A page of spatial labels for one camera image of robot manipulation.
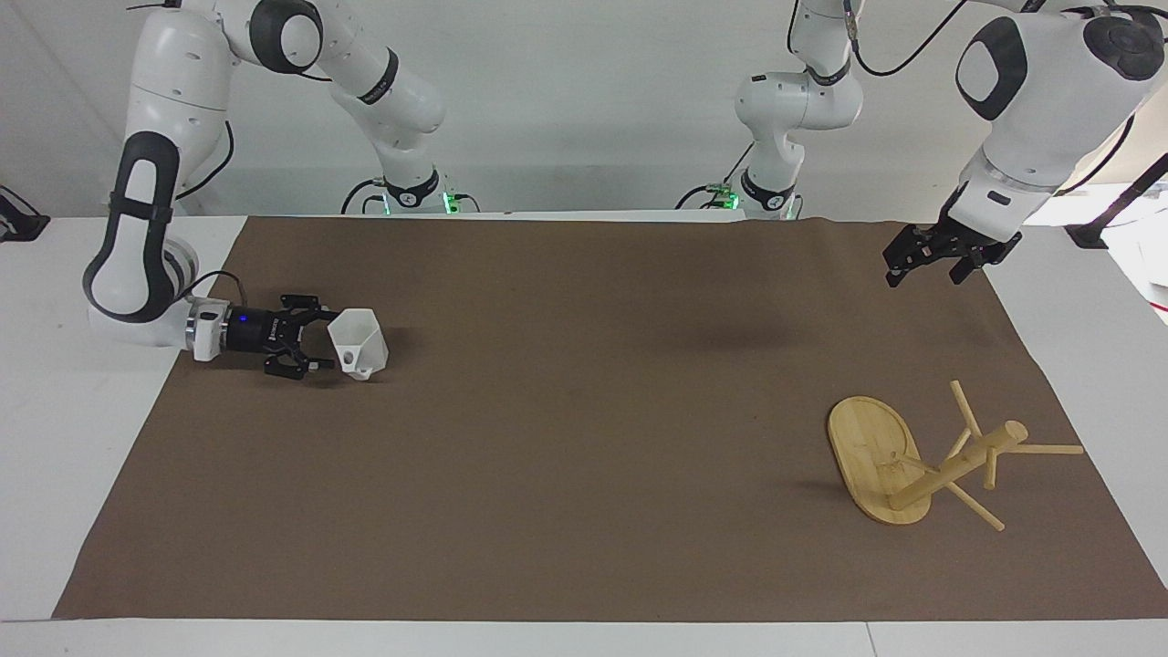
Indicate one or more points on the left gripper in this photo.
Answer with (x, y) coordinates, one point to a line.
(976, 242)

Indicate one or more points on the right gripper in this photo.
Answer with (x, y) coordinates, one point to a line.
(251, 330)

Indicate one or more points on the white plastic cup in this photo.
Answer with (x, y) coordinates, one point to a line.
(360, 342)

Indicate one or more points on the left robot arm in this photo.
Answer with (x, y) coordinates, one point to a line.
(1040, 100)

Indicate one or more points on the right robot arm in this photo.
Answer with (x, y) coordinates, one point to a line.
(169, 82)

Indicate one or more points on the wooden cup rack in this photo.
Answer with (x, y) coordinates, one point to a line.
(876, 456)

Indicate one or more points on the black stand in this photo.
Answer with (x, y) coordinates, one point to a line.
(1127, 201)
(18, 224)

